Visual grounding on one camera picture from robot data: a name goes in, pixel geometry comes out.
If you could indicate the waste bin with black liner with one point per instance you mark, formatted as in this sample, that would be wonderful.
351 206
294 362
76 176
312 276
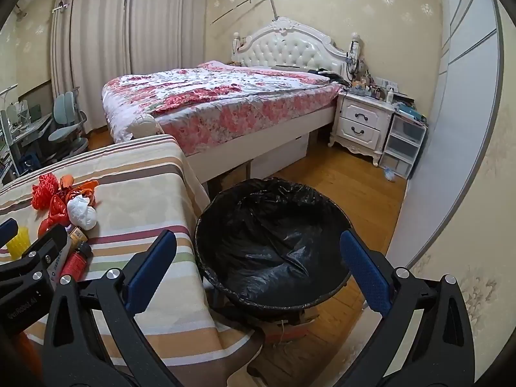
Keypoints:
274 246

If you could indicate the cardboard box under bin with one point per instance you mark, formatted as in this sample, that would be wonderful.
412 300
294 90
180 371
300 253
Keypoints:
298 322

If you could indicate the yellow ribbed cup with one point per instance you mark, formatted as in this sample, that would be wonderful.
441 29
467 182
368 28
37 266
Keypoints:
18 244

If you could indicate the red bottle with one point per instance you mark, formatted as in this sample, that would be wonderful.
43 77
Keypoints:
74 264

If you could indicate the clear plastic drawer unit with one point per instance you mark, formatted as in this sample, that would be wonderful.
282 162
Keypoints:
403 141

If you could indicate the pale blue office chair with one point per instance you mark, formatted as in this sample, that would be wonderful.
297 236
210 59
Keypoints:
66 105

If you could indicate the small clear plastic bag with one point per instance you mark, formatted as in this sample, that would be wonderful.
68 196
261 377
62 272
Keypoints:
390 174

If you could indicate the grey study desk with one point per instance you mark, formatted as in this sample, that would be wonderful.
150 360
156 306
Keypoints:
30 127

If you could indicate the thin metal rod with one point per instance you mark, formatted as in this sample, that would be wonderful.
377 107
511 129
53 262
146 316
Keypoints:
250 2

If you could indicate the small brown box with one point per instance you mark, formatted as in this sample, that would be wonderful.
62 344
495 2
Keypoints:
76 234

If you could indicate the pink floral quilt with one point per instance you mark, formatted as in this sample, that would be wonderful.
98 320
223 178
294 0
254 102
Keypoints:
209 88

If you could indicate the beige pleated curtain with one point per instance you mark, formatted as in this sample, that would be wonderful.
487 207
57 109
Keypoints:
92 48
169 20

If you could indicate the white bed with tufted headboard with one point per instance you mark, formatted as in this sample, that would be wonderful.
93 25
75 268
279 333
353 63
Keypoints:
290 48

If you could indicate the cardboard box under bed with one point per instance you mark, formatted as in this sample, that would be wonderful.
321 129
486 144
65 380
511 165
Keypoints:
236 177

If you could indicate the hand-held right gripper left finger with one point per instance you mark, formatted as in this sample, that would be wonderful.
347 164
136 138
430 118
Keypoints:
151 268

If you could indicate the stack of books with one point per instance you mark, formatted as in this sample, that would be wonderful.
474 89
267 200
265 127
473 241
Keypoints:
411 109

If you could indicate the orange plastic bag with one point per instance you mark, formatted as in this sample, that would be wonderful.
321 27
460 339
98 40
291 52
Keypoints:
56 213

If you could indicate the white nightstand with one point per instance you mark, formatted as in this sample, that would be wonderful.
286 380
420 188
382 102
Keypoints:
363 117

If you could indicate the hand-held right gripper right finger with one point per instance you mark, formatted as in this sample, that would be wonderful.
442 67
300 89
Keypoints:
365 274

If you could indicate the red foam fruit net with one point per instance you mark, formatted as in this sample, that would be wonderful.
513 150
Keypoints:
44 189

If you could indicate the striped tablecloth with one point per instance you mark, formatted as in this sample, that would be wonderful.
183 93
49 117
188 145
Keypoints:
133 193

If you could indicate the white plastic bag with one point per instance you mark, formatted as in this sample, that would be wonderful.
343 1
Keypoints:
82 215

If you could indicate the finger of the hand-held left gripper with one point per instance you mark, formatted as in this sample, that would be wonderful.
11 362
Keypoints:
8 230
44 250

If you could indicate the pile of small bottles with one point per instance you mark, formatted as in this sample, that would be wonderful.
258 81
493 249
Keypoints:
371 86

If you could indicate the white printed tube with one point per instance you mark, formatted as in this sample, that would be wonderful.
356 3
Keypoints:
60 260

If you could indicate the white clip lamp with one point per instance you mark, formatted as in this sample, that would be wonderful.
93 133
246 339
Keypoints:
354 48

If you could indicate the grey wardrobe sliding door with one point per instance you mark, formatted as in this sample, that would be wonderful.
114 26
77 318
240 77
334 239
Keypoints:
455 129

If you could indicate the orange wrapper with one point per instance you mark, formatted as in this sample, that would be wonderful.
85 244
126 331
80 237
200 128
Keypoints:
66 181
86 186

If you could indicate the white under-bed storage box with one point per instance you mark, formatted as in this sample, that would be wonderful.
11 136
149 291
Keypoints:
282 157

